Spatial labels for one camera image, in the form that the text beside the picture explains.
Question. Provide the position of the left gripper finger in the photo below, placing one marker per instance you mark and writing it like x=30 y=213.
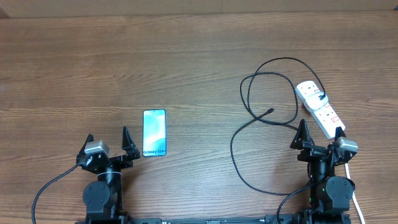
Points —
x=90 y=138
x=128 y=144

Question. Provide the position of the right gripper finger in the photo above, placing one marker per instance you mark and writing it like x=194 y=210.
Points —
x=302 y=139
x=339 y=132

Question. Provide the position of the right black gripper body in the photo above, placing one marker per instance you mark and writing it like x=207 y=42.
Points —
x=310 y=152

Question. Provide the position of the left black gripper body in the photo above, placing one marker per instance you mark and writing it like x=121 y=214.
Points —
x=120 y=162

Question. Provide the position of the Samsung Galaxy smartphone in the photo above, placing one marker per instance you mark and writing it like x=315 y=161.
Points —
x=154 y=133

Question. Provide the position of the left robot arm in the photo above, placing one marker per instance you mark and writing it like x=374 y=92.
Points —
x=103 y=198

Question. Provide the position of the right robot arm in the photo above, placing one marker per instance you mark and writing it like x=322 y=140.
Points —
x=330 y=195

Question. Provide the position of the white USB charger adapter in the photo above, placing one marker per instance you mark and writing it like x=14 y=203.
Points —
x=315 y=101

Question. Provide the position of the white power strip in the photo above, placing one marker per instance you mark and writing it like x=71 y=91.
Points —
x=326 y=118

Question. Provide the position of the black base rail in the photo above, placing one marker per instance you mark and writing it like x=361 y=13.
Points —
x=268 y=219

